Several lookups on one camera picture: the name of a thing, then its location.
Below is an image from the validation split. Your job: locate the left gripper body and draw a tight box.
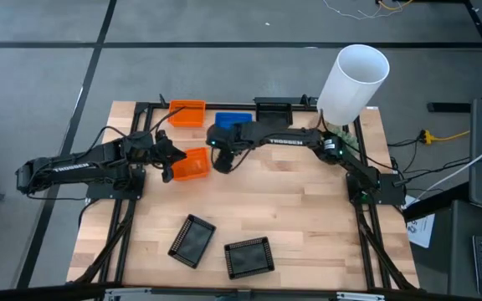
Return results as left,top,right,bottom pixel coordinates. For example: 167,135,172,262
127,132,167,169

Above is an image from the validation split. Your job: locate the black plastic basket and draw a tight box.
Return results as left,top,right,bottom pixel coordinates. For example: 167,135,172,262
223,236,275,280
254,102,295,126
167,213,217,269

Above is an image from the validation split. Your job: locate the thin white floor cable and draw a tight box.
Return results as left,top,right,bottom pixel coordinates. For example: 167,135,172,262
321,0,405,21

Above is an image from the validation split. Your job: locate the black aluminium table frame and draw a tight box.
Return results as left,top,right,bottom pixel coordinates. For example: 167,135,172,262
68,94,418,293

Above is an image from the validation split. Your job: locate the thin yellow floor cable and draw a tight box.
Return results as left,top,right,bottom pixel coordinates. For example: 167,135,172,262
377,0,413,12

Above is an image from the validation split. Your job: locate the black desk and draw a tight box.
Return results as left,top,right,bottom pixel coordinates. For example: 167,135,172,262
403,183,482,301

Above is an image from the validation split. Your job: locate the grey metal bracket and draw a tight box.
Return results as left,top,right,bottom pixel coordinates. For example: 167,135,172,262
336,291,387,301
102,288,167,301

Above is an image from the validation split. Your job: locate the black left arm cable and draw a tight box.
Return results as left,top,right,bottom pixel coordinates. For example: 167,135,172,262
92,106,186,147

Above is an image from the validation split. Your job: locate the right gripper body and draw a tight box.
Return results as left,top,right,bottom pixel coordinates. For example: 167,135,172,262
214,146,237,175

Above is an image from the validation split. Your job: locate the white shade wooden base lamp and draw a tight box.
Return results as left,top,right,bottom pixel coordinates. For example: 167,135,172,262
315,43,391,127

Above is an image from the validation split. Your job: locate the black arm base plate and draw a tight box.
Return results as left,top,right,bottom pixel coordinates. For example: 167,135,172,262
85,166,146,201
346,173,407,206

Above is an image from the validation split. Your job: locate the black floor bar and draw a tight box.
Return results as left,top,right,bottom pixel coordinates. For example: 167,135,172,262
427,101,473,113

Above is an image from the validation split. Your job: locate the yellow power cable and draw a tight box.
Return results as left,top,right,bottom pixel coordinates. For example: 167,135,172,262
418,129,472,144

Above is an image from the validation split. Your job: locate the white paper sheet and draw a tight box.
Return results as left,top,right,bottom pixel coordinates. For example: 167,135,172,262
406,212,436,249

